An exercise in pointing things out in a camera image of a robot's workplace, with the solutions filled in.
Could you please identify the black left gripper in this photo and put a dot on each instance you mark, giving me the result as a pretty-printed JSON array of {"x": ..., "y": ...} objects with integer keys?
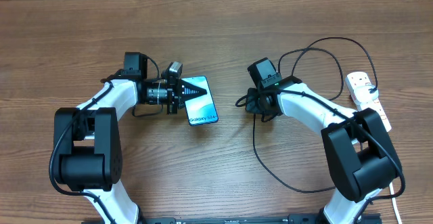
[{"x": 183, "y": 91}]

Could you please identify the blue Galaxy smartphone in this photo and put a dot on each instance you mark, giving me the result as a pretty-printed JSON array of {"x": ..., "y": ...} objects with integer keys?
[{"x": 201, "y": 110}]

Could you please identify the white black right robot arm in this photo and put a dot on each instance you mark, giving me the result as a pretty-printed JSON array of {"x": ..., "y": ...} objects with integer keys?
[{"x": 361, "y": 158}]

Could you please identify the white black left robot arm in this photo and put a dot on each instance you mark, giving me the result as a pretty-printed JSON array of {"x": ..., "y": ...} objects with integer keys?
[{"x": 87, "y": 155}]

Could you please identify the white charger plug adapter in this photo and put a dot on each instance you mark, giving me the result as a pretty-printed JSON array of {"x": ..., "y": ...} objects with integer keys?
[{"x": 364, "y": 94}]

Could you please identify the white power strip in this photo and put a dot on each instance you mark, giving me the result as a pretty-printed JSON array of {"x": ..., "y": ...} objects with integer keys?
[{"x": 355, "y": 79}]

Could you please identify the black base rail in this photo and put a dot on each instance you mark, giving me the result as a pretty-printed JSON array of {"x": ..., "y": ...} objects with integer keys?
[{"x": 233, "y": 220}]

